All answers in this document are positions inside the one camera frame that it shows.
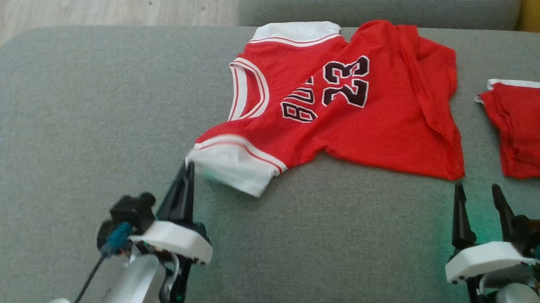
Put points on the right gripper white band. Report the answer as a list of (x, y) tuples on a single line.
[(486, 262)]

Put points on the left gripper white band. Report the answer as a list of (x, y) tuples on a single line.
[(177, 239)]

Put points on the red Bulls basketball shorts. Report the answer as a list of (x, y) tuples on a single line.
[(534, 133)]

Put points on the red basketball jersey number 23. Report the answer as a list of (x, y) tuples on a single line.
[(373, 124)]

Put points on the large grey sofa seat cushion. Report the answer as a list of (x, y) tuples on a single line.
[(91, 114)]

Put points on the grey sofa backrest cushion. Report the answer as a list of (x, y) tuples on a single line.
[(397, 8)]

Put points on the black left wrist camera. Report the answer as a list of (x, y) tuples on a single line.
[(130, 211)]

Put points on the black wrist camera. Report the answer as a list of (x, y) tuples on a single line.
[(538, 232), (130, 211)]

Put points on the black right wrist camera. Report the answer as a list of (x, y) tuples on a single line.
[(538, 232)]

